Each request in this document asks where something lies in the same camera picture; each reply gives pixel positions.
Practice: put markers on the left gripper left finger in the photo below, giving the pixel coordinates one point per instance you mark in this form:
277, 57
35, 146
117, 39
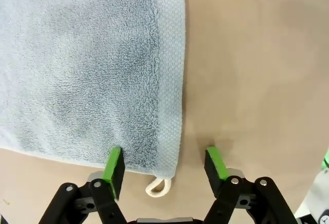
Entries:
113, 172

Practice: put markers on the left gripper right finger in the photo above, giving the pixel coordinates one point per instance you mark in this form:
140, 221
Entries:
216, 172

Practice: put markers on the light blue terry towel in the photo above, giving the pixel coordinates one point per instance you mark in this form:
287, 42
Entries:
90, 67

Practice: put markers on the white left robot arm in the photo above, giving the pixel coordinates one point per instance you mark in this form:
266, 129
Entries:
313, 195

